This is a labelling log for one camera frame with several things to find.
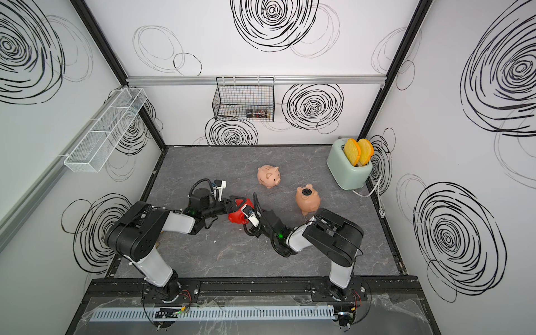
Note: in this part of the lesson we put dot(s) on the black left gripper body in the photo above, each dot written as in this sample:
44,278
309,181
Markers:
216,209

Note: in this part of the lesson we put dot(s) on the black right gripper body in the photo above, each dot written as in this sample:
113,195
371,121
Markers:
262,230

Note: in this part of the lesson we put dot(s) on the red piggy bank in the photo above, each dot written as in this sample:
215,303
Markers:
236,215

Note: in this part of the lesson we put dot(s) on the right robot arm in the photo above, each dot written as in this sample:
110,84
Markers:
337,238

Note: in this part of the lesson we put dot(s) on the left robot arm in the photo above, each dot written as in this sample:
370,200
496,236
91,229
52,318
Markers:
135,234

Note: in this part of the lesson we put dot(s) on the orange-tan piggy bank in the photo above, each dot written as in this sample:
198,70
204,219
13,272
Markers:
307,199

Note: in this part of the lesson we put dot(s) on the light pink piggy bank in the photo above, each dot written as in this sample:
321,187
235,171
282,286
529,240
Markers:
269,176

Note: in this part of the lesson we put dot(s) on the mint green toaster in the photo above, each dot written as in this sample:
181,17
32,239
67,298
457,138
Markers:
348,177

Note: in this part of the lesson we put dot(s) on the small items in basket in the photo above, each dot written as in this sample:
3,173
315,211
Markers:
258,114

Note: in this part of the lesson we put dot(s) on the yellow toast slice left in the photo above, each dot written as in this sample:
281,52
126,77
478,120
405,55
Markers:
352,151

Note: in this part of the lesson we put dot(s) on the yellow toast slice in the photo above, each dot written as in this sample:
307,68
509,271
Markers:
352,151
367,151

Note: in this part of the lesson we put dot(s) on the yellow toast slice right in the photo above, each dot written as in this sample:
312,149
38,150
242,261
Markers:
367,151

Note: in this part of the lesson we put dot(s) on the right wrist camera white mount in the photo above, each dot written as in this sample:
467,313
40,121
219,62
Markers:
250,215

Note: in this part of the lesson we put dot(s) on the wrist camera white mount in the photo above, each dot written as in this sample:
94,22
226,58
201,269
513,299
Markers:
219,186
250,215

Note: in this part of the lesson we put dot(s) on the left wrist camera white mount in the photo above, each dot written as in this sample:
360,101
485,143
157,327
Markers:
219,186

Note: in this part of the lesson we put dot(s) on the white slotted cable duct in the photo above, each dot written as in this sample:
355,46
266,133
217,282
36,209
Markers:
161,314

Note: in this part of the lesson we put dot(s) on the black wire wall basket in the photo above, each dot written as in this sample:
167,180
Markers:
234,95

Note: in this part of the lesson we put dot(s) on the white wire wall shelf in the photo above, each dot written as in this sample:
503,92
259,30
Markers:
117,129

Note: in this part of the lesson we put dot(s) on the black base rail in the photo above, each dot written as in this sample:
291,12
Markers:
317,288

